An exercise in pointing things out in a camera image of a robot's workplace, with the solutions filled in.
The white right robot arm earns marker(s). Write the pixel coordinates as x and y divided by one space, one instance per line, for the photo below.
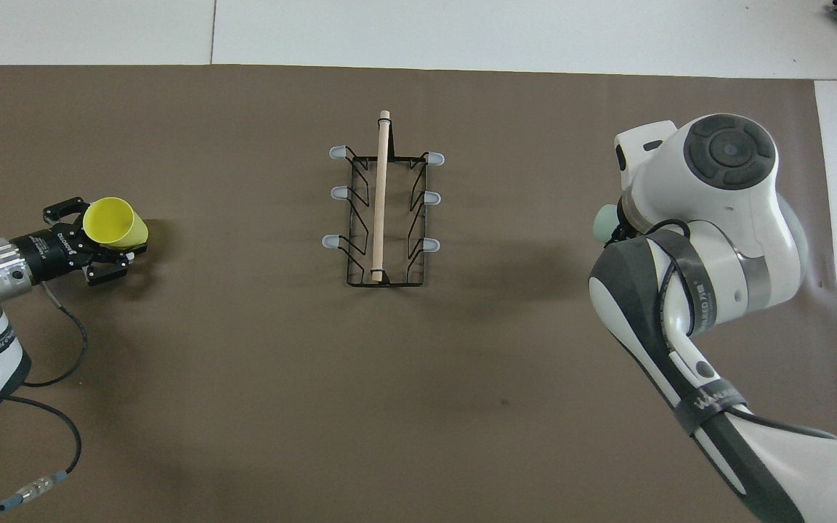
724 218

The light green plastic cup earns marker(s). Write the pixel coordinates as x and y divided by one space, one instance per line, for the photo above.
604 221

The brown table mat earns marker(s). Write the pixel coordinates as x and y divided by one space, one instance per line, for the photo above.
317 399

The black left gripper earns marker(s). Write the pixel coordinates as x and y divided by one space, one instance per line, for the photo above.
51 254

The yellow plastic cup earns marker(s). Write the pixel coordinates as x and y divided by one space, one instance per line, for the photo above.
117 221

